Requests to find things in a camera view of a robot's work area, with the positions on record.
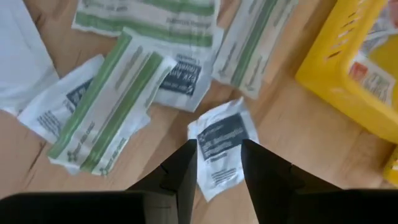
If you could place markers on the plain white packet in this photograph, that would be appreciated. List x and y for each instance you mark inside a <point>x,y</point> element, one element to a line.
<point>21,62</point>

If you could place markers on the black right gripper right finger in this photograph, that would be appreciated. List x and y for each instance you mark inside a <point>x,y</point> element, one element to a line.
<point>295,205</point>

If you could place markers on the white wipe packet dark label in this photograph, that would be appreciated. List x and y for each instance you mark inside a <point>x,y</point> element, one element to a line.
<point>183,81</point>
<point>219,155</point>
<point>53,112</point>

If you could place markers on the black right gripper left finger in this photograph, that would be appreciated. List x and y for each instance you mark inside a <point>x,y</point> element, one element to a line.
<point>140,208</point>

